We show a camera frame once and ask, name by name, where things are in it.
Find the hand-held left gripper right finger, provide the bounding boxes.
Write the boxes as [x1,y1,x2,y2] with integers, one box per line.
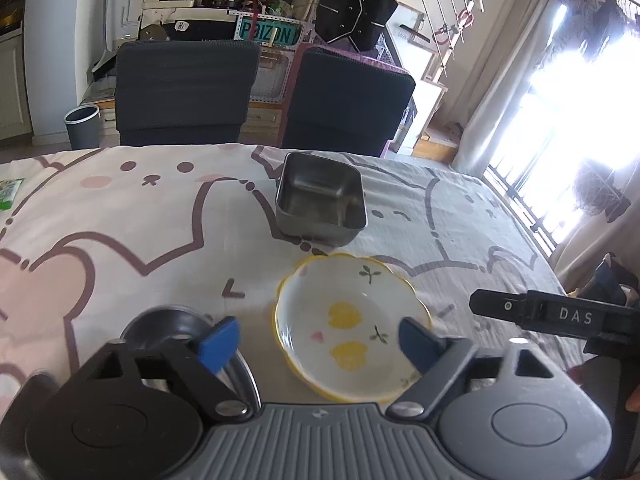
[387,316,571,418]

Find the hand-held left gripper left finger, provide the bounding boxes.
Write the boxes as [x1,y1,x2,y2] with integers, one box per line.
[70,316,253,421]

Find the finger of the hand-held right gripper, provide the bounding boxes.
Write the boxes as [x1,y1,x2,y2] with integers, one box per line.
[469,287,528,325]

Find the yellow rimmed floral bowl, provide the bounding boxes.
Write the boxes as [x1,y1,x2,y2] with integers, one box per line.
[272,254,433,406]

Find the round steel bowl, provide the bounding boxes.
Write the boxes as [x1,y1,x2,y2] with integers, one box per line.
[120,305,261,411]

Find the square steel bowl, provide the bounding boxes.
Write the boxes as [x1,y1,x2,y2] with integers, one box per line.
[275,151,368,247]

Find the dark blue bag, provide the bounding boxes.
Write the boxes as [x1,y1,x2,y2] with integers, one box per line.
[595,255,640,306]

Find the beige curtain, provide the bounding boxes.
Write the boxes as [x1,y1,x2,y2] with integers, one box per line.
[452,0,566,176]
[550,205,640,293]

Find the black balcony railing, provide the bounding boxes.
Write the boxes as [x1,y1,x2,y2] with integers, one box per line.
[482,160,561,256]

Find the hanging net basket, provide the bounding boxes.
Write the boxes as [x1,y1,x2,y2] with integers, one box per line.
[572,165,631,221]

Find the cartoon printed tablecloth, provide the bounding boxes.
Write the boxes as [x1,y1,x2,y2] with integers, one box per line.
[0,144,586,411]

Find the dark grey chair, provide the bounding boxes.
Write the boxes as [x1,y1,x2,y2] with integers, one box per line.
[114,40,262,148]
[281,46,417,158]

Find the grey trash bin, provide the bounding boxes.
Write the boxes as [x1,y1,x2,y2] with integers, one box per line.
[64,105,102,151]

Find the green packet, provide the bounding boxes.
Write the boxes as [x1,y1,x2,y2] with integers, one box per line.
[0,177,26,211]

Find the white perforated metal shelf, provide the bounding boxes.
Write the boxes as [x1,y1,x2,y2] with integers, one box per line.
[235,10,313,136]

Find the hanging dark clothes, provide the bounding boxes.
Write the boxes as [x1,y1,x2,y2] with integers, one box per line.
[560,0,640,61]

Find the teal sign plate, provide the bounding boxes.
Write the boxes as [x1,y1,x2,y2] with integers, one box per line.
[235,15,301,48]

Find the kitchen base cabinet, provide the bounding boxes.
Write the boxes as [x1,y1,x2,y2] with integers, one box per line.
[0,30,31,141]

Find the black vest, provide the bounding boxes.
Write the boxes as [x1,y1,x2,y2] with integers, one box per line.
[317,0,401,52]

